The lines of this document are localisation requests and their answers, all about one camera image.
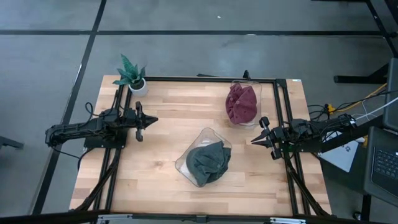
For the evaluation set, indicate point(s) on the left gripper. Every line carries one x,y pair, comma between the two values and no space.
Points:
139,121

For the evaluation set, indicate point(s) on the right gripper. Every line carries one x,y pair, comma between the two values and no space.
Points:
280,137

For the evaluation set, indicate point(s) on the clear plastic bin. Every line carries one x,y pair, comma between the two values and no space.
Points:
259,105
199,137

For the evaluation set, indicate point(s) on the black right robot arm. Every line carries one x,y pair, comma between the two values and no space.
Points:
311,130

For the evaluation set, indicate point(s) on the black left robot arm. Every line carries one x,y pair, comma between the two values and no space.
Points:
81,129

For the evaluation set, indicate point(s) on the white plant pot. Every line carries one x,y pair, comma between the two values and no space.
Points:
140,91

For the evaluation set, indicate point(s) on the green snake plant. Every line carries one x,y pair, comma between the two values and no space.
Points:
130,73

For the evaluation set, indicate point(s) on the white box with logo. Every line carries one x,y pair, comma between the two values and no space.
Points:
339,155

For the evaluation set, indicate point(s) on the black desk leg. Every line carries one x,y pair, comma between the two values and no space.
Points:
357,79

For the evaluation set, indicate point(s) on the dark grey laptop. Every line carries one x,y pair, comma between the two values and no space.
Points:
385,161

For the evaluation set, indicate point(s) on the dark monitor panel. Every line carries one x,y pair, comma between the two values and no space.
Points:
391,93

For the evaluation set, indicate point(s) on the black chair base leg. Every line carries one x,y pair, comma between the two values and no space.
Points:
9,142

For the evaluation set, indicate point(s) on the black aluminium table frame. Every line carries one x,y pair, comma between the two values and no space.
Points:
202,79

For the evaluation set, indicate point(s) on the silver metal bracket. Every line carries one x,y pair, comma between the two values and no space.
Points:
287,221
115,218

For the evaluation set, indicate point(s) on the grey camera bracket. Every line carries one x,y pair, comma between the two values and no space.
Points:
201,218

